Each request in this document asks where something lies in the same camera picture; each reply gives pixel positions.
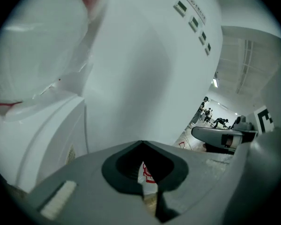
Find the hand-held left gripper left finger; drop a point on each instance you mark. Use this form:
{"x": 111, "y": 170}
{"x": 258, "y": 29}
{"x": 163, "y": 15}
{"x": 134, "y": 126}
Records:
{"x": 91, "y": 184}

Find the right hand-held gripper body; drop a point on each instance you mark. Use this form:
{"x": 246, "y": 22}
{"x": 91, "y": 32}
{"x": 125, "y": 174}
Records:
{"x": 263, "y": 121}

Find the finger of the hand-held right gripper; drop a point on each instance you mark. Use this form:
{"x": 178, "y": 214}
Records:
{"x": 220, "y": 149}
{"x": 208, "y": 136}

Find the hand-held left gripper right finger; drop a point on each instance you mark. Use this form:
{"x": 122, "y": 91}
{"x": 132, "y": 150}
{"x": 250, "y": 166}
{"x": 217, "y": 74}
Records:
{"x": 196, "y": 184}

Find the black and white VR headset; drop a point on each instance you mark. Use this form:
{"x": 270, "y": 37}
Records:
{"x": 267, "y": 172}

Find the ceiling light fixture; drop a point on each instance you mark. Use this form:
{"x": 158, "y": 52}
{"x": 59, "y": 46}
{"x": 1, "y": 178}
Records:
{"x": 215, "y": 82}

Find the white water dispenser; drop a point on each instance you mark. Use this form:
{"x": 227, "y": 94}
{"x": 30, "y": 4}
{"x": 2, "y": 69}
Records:
{"x": 49, "y": 130}

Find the white wall switch panel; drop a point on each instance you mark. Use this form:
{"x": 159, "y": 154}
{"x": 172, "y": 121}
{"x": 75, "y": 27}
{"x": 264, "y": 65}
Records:
{"x": 208, "y": 49}
{"x": 202, "y": 37}
{"x": 194, "y": 23}
{"x": 180, "y": 8}

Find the white wall sign plate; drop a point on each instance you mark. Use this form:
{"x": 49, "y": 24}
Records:
{"x": 196, "y": 7}

